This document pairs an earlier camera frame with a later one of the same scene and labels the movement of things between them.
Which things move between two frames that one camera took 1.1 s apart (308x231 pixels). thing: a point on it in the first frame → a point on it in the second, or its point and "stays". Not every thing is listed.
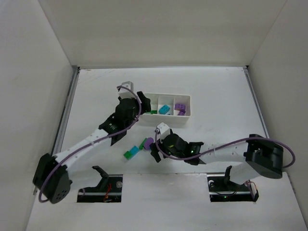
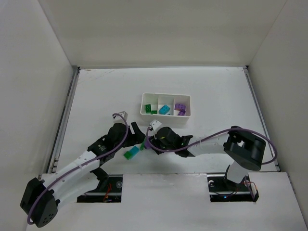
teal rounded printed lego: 164,109 stays
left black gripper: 141,103 → 134,134
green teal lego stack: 129,155 stays
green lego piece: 142,145 stays
